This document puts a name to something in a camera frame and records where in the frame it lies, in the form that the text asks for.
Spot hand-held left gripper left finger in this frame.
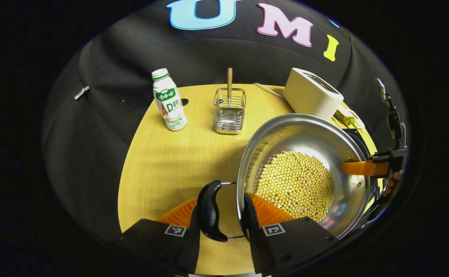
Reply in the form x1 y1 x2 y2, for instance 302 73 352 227
120 197 202 276

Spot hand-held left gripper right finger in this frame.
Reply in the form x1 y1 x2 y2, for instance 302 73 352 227
243 192 339 277

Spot black induction cooktop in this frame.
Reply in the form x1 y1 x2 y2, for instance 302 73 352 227
343 128 387 228

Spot steel pot with black handles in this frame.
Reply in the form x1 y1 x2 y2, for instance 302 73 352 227
197 113 372 243

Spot plate with sandwich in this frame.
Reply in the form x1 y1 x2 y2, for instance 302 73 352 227
333 108 366 130

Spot pile of soybeans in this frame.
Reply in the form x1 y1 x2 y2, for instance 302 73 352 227
254 151 335 223

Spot white toaster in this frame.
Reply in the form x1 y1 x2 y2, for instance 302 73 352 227
283 68 344 122

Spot white drink bottle green label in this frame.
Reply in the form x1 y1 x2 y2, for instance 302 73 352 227
151 68 188 132

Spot wooden stick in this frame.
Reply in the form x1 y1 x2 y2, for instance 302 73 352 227
226 67 233 107

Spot wire mesh basket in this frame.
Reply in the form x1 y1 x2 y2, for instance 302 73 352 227
213 87 247 135

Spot white toaster cable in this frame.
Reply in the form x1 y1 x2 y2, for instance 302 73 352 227
253 82 285 99

